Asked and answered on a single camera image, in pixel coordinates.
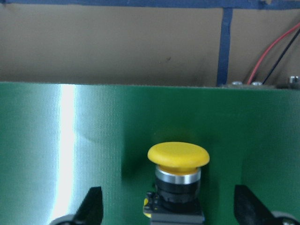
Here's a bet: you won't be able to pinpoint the green conveyor belt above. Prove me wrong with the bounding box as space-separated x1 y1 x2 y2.
0 82 300 225

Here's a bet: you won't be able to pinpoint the red black conveyor wires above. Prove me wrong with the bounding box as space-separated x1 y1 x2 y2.
247 22 300 85

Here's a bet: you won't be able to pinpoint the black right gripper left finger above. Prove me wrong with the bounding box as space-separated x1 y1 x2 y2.
71 187 103 225

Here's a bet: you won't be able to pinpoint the yellow mushroom push button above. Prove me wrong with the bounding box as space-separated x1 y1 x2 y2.
143 142 210 225

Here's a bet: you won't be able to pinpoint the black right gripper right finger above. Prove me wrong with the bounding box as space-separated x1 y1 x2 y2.
234 185 281 225

